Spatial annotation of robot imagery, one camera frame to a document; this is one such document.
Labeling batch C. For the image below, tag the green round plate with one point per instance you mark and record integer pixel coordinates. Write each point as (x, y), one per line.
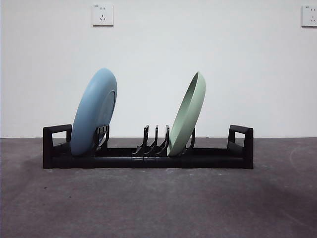
(188, 116)

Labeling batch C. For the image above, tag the blue round plate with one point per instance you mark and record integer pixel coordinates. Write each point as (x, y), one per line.
(91, 111)

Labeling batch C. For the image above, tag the black plate rack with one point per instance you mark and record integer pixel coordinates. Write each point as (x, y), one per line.
(210, 162)

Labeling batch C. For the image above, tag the white wall socket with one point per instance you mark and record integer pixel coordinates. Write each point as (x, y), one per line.
(309, 16)
(103, 15)

